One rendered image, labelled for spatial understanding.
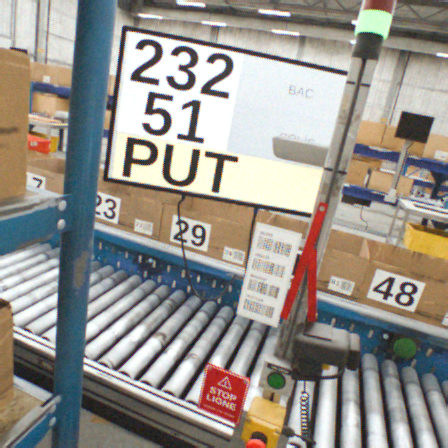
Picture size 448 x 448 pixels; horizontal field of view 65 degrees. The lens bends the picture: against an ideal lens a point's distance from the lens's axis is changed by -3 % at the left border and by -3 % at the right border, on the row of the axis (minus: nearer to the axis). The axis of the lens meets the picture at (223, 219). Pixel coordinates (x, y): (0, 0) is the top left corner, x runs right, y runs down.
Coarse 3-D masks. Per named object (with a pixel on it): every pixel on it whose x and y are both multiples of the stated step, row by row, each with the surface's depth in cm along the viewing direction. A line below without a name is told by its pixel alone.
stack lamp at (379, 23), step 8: (368, 0) 54; (376, 0) 53; (384, 0) 53; (392, 0) 53; (368, 8) 54; (376, 8) 53; (384, 8) 53; (392, 8) 54; (360, 16) 55; (368, 16) 54; (376, 16) 54; (384, 16) 54; (392, 16) 55; (360, 24) 55; (368, 24) 54; (376, 24) 54; (384, 24) 54; (384, 32) 54
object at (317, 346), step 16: (304, 336) 63; (320, 336) 62; (336, 336) 63; (352, 336) 64; (304, 352) 63; (320, 352) 62; (336, 352) 61; (352, 352) 61; (304, 368) 65; (320, 368) 65; (352, 368) 61
